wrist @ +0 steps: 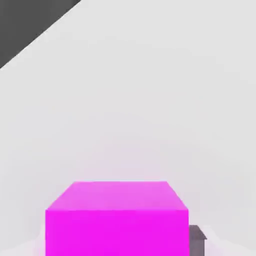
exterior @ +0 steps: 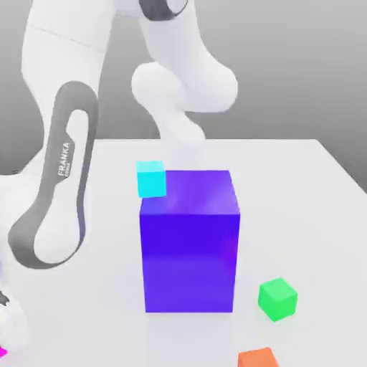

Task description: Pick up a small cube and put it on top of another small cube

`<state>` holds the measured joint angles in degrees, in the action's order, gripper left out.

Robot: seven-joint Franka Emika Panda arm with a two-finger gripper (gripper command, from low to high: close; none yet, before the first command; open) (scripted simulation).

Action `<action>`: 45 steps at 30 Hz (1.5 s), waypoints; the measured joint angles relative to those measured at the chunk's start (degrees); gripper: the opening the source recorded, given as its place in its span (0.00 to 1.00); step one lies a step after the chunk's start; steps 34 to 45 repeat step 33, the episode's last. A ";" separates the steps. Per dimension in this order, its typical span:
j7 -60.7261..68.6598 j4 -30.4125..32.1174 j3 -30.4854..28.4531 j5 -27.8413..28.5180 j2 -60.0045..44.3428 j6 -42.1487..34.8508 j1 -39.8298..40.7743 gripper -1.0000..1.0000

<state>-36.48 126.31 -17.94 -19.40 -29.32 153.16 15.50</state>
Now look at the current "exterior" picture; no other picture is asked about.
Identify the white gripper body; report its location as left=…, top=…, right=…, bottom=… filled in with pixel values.
left=0, top=304, right=31, bottom=350

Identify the small cyan cube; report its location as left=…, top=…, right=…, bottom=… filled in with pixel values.
left=135, top=160, right=168, bottom=199

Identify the small orange cube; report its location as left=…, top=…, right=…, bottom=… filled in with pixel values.
left=237, top=347, right=281, bottom=367

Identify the small green cube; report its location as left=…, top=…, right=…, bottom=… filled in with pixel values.
left=257, top=276, right=299, bottom=323

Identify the large blue box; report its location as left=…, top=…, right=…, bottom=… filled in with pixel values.
left=139, top=169, right=241, bottom=314

